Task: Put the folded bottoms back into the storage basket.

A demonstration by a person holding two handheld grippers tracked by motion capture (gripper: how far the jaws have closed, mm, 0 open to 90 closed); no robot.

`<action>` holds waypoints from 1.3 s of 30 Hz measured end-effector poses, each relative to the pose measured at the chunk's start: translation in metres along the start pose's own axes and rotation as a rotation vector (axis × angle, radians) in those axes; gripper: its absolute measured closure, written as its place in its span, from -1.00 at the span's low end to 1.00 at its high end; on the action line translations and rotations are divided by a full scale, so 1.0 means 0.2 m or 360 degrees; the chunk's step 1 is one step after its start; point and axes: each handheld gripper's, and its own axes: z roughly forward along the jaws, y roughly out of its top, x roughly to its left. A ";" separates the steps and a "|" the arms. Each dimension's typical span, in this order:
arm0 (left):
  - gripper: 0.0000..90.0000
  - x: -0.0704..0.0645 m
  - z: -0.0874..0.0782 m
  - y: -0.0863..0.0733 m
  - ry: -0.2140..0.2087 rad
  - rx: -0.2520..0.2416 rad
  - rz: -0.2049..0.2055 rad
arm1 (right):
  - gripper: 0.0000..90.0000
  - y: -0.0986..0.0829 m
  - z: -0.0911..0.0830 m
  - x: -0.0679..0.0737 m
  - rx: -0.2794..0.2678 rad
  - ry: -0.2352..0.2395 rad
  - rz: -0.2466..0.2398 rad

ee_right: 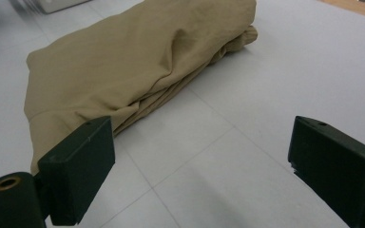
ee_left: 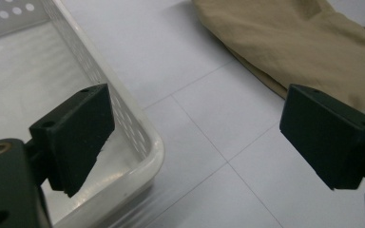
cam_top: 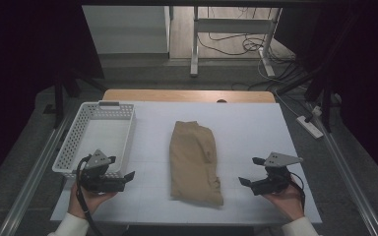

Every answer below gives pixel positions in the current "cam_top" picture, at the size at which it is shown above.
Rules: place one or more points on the tan pants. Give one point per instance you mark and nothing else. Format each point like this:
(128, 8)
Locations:
(195, 164)

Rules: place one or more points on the white metal desk frame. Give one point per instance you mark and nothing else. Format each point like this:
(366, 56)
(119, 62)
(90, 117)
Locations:
(229, 25)

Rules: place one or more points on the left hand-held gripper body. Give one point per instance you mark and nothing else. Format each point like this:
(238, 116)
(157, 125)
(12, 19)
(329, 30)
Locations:
(99, 178)

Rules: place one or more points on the white cabinet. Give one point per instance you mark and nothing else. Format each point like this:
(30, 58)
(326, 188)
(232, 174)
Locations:
(128, 29)

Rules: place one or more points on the person's right hand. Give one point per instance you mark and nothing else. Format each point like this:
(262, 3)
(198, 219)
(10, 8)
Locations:
(287, 203)

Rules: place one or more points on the black metal stand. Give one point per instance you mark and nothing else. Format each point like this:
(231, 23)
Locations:
(59, 95)
(325, 98)

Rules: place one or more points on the white board table cover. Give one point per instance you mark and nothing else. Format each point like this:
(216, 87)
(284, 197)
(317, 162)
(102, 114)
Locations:
(252, 131)

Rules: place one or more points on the white perforated plastic basket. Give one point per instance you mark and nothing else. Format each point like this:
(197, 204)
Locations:
(78, 137)

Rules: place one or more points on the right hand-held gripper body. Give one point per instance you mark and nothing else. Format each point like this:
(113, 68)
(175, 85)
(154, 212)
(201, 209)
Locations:
(274, 178)

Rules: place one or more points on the aluminium rail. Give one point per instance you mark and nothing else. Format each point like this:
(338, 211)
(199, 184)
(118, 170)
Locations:
(351, 183)
(32, 183)

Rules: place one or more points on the dark table grommet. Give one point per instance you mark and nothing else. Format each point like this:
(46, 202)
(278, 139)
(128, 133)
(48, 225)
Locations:
(221, 101)

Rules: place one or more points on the white power strip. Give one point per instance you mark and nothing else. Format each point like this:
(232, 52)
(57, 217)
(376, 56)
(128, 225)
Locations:
(310, 128)

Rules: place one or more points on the wooden table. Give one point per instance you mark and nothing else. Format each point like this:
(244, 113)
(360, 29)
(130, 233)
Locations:
(177, 95)

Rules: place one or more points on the person's left hand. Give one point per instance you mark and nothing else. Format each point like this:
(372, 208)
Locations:
(92, 200)

